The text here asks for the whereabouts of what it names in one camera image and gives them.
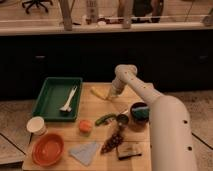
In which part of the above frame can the bunch of dark grapes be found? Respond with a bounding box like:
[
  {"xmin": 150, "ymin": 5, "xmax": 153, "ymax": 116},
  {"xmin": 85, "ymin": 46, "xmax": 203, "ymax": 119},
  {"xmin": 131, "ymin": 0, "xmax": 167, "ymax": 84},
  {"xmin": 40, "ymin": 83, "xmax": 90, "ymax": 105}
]
[{"xmin": 101, "ymin": 130, "xmax": 124, "ymax": 154}]

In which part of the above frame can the small orange cup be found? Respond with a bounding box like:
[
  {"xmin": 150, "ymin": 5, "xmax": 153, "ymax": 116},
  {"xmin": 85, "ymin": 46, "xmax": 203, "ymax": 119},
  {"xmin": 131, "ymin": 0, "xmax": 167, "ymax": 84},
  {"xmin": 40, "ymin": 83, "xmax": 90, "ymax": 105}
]
[{"xmin": 78, "ymin": 120, "xmax": 93, "ymax": 133}]

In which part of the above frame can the blue object in bowl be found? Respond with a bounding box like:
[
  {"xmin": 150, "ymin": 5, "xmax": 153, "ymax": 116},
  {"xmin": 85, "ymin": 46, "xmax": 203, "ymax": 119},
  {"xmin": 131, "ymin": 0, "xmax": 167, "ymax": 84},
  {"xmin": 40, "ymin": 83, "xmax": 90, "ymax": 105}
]
[{"xmin": 132, "ymin": 107, "xmax": 149, "ymax": 120}]

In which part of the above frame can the black office chair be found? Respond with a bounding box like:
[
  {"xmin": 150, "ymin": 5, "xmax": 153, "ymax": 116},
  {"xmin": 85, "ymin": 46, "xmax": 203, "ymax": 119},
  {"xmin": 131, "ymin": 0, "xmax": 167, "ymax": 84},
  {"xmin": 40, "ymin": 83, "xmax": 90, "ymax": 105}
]
[{"xmin": 22, "ymin": 0, "xmax": 53, "ymax": 14}]

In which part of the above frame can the yellow banana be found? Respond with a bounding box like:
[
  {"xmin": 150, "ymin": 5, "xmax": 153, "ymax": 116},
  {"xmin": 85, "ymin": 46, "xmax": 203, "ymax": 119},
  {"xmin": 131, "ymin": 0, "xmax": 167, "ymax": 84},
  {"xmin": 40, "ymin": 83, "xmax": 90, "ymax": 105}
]
[{"xmin": 90, "ymin": 87, "xmax": 107, "ymax": 100}]

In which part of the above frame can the sponge with dark base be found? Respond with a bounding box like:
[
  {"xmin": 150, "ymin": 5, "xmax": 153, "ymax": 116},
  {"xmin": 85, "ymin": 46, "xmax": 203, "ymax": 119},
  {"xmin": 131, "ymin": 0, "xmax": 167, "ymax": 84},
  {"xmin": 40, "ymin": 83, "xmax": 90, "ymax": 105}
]
[{"xmin": 115, "ymin": 142, "xmax": 144, "ymax": 160}]

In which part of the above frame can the light blue cloth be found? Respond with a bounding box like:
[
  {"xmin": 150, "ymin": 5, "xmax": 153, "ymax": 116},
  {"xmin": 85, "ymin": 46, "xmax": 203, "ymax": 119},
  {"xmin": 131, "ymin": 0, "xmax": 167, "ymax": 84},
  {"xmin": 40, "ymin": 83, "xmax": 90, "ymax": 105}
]
[{"xmin": 69, "ymin": 142, "xmax": 100, "ymax": 166}]

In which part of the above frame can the orange bowl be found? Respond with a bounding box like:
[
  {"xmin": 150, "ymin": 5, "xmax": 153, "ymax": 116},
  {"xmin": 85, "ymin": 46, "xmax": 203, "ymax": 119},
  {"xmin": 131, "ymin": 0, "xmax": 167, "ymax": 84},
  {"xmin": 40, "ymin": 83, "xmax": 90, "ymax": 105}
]
[{"xmin": 32, "ymin": 133, "xmax": 64, "ymax": 167}]

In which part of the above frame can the green plastic tray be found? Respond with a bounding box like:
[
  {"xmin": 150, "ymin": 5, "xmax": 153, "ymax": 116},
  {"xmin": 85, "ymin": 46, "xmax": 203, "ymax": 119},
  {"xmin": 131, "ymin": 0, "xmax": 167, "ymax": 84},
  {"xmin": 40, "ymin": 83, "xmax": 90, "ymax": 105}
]
[{"xmin": 32, "ymin": 77, "xmax": 83, "ymax": 122}]

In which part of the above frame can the green pepper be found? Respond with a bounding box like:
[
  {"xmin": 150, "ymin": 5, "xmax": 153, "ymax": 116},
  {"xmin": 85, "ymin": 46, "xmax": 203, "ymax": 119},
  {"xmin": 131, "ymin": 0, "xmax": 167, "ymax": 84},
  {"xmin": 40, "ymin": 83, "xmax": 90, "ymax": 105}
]
[{"xmin": 95, "ymin": 113, "xmax": 116, "ymax": 126}]

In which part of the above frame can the metal measuring cup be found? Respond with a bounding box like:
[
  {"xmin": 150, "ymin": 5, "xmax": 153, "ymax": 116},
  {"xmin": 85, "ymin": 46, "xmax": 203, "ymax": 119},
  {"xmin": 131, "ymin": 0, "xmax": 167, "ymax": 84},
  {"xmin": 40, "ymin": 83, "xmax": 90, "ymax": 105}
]
[{"xmin": 116, "ymin": 109, "xmax": 129, "ymax": 125}]

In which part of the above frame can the white spatula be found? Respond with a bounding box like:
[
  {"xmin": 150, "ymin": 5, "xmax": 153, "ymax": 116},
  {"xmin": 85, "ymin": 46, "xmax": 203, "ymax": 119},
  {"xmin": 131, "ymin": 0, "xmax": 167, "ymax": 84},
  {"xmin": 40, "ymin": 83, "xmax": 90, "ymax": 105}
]
[{"xmin": 60, "ymin": 86, "xmax": 77, "ymax": 112}]

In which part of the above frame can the black bowl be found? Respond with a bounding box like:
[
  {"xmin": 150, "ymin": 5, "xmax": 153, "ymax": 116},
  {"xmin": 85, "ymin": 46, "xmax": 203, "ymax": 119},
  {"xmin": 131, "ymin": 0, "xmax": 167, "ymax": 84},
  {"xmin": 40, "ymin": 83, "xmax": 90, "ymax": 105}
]
[{"xmin": 130, "ymin": 102, "xmax": 149, "ymax": 124}]

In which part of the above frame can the white paper cup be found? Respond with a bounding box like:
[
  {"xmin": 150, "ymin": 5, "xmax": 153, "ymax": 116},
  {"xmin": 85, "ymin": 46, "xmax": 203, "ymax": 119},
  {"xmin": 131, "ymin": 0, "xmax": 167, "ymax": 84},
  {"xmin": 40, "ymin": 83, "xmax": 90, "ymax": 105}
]
[{"xmin": 26, "ymin": 116, "xmax": 46, "ymax": 135}]

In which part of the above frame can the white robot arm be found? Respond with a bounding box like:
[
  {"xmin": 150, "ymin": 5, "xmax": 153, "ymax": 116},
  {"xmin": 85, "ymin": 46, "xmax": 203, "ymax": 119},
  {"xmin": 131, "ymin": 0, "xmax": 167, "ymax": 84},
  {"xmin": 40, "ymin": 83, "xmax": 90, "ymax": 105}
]
[{"xmin": 108, "ymin": 64, "xmax": 198, "ymax": 171}]

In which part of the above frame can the person in background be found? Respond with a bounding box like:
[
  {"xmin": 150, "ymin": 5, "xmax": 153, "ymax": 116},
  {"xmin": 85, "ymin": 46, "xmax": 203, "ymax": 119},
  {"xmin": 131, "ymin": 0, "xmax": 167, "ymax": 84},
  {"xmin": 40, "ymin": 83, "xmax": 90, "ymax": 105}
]
[{"xmin": 117, "ymin": 0, "xmax": 165, "ymax": 24}]

